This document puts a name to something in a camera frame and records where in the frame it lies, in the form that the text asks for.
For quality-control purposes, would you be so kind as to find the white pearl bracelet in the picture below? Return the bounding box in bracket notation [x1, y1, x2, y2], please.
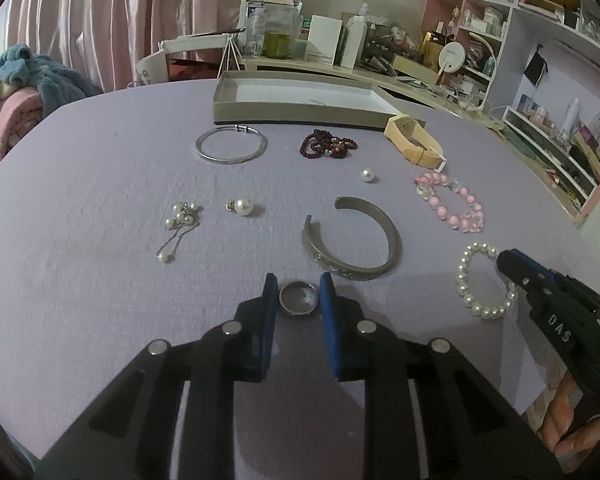
[455, 242, 519, 321]

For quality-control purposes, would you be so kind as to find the pink bead bracelet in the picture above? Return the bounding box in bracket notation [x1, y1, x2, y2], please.
[413, 170, 487, 234]

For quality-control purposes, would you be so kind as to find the grey metal cuff bangle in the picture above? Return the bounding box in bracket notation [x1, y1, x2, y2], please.
[302, 196, 403, 281]

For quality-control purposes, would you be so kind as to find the cream yellow wristwatch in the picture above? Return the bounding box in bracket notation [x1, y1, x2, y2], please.
[384, 114, 446, 172]

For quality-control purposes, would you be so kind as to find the small pearl stud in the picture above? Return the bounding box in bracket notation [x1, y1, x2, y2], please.
[361, 168, 376, 183]

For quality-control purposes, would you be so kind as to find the small silver ring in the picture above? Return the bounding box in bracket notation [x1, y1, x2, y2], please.
[277, 279, 321, 319]

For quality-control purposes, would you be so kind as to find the pearl cluster chain earring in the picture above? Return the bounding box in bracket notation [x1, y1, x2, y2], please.
[156, 202, 200, 264]

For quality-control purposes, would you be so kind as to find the dark red bead necklace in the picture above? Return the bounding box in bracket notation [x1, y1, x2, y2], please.
[299, 128, 360, 160]

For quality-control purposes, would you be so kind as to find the large pearl earring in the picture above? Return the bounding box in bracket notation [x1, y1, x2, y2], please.
[225, 197, 254, 217]

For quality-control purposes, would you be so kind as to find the thin silver bangle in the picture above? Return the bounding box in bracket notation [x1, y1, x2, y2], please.
[192, 125, 268, 165]

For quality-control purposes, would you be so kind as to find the person's right hand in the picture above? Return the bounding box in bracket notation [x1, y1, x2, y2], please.
[538, 372, 600, 474]

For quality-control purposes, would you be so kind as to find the cream curved desk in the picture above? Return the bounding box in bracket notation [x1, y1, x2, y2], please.
[242, 56, 505, 131]

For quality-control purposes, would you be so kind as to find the round white vanity mirror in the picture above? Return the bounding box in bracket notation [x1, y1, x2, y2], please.
[437, 41, 466, 84]

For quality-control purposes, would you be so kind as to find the white pink shelving unit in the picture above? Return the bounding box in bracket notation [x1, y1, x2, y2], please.
[422, 0, 600, 223]

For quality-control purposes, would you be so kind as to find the grey shallow cardboard tray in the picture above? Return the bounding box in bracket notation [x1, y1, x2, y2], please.
[212, 70, 415, 131]

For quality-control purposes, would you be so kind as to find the white lotion bottle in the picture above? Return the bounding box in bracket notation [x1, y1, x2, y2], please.
[340, 2, 370, 70]

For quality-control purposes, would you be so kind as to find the white rectangular box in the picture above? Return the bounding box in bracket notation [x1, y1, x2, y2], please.
[306, 15, 342, 66]

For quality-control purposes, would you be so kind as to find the green glass jar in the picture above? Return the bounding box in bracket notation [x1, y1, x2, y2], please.
[263, 32, 291, 60]

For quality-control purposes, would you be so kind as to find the pile of folded blankets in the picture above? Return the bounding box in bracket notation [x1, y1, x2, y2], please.
[0, 44, 102, 162]

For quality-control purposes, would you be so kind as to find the clear bag of supplies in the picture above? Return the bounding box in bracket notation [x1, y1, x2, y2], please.
[238, 0, 303, 58]

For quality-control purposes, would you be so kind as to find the pink curtain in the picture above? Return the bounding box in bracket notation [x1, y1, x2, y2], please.
[4, 0, 322, 92]

